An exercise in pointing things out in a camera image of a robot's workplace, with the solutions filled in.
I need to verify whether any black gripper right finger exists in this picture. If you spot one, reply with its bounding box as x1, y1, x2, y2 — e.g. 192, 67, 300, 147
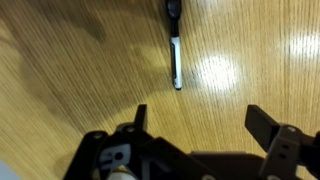
244, 104, 320, 180

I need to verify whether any black and white sharpie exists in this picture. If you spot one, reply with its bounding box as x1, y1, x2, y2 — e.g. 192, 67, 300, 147
165, 0, 184, 91

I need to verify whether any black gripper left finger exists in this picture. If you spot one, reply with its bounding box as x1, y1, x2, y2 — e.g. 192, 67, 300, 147
115, 104, 148, 141

